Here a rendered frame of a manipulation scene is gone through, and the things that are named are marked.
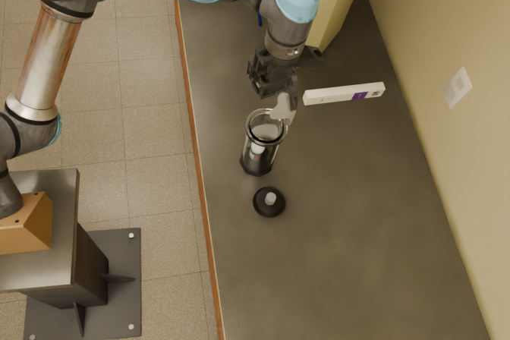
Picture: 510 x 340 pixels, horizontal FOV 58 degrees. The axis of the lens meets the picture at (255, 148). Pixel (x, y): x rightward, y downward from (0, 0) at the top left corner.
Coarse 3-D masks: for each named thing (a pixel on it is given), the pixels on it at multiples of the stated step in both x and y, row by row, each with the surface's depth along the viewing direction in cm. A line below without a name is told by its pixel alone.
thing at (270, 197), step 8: (256, 192) 129; (264, 192) 128; (272, 192) 129; (280, 192) 130; (256, 200) 127; (264, 200) 127; (272, 200) 124; (280, 200) 128; (256, 208) 127; (264, 208) 126; (272, 208) 127; (280, 208) 127; (264, 216) 126; (272, 216) 127
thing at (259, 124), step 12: (264, 108) 118; (252, 120) 117; (264, 120) 121; (276, 120) 119; (252, 132) 114; (264, 132) 128; (276, 132) 123; (252, 144) 118; (264, 144) 113; (252, 156) 123; (264, 156) 122; (252, 168) 130; (264, 168) 130
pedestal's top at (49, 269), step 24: (72, 168) 128; (24, 192) 124; (48, 192) 124; (72, 192) 125; (72, 216) 122; (72, 240) 120; (0, 264) 115; (24, 264) 116; (48, 264) 117; (72, 264) 118; (0, 288) 113; (24, 288) 114; (48, 288) 117
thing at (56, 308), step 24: (96, 240) 211; (120, 240) 212; (96, 264) 180; (120, 264) 208; (72, 288) 154; (96, 288) 177; (120, 288) 203; (48, 312) 196; (72, 312) 197; (96, 312) 198; (120, 312) 199; (24, 336) 191; (48, 336) 192; (72, 336) 193; (96, 336) 194; (120, 336) 195
